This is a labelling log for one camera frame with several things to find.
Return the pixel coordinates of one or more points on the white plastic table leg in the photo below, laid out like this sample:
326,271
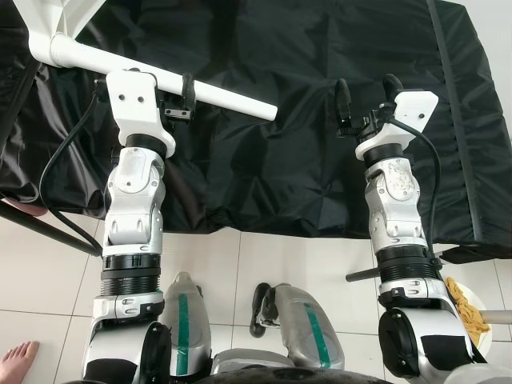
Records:
232,98

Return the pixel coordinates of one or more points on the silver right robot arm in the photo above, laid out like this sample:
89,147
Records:
392,208

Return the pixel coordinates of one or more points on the black cloth table cover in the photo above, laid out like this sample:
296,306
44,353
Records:
280,160

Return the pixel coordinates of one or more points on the red seat edge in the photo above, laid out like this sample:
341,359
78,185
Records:
28,208

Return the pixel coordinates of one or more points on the silver right robot leg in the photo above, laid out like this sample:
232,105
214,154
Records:
316,332

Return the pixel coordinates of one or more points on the silver robot leg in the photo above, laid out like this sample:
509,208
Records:
184,328
316,332

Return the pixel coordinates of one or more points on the silver left robot leg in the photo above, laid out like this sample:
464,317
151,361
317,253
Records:
184,328

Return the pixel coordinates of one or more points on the white plate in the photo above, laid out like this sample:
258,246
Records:
486,308

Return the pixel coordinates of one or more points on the black robot torso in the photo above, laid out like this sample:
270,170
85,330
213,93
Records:
288,378

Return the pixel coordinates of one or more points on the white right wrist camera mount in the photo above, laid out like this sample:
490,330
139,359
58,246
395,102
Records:
412,108

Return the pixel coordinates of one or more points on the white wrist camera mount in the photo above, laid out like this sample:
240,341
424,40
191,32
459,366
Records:
132,104
412,108

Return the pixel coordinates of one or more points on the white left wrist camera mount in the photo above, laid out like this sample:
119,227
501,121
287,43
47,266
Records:
132,104

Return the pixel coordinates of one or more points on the black metal frame bar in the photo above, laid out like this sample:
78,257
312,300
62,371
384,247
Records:
480,254
48,228

